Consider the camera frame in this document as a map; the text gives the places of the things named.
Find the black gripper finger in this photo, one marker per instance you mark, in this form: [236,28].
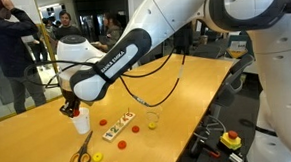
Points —
[65,111]
[78,105]

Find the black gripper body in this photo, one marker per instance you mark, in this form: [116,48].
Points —
[71,100]

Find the orange disc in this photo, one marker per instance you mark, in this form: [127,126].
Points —
[76,112]
[103,122]
[135,129]
[122,144]

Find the yellow disc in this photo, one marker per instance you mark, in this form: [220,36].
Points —
[152,125]
[97,157]

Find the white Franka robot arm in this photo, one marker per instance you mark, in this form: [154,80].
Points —
[168,13]

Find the white paper cup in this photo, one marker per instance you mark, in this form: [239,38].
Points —
[82,124]

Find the brown paper cup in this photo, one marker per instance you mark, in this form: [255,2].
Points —
[203,40]

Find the wooden number puzzle board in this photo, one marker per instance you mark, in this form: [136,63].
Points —
[119,125]

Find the person in dark t-shirt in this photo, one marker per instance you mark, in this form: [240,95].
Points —
[67,30]

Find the person in green jacket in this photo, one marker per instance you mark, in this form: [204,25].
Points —
[113,34]

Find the person in black jacket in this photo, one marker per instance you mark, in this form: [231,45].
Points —
[7,48]

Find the black orange bar clamp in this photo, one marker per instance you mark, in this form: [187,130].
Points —
[213,153]

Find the yellow emergency stop red button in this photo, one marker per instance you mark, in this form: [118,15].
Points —
[231,140]

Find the black office chair with armrest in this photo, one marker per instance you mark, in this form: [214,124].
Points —
[233,74]

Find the grey metal block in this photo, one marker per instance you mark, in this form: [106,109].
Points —
[236,159]

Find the white yellow sign stand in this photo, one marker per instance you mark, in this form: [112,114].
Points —
[238,47]

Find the yellow partition post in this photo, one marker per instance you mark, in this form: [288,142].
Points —
[46,39]

